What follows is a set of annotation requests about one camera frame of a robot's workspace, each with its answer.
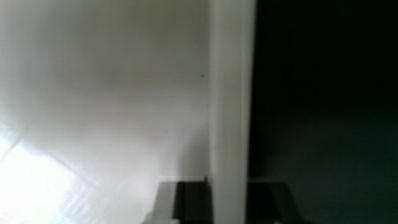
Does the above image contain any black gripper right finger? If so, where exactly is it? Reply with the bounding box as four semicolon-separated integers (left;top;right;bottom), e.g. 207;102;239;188
248;182;310;224

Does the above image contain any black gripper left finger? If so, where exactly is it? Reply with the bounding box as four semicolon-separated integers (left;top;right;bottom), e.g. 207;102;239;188
141;177;210;224

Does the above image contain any white square table top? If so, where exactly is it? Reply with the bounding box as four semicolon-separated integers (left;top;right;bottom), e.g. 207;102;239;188
0;0;257;224

